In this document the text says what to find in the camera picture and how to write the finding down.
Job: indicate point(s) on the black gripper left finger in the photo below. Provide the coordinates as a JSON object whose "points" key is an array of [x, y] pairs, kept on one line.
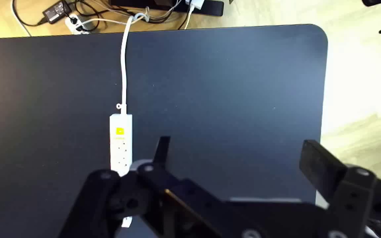
{"points": [[170, 207]]}

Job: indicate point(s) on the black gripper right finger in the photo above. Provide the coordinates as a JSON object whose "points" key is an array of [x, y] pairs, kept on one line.
{"points": [[354, 194]]}

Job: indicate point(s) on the white floor power strip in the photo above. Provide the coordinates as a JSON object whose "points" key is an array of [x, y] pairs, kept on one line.
{"points": [[74, 24]]}

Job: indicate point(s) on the black laptop power adapter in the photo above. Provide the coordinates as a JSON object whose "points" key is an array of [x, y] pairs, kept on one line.
{"points": [[57, 11]]}

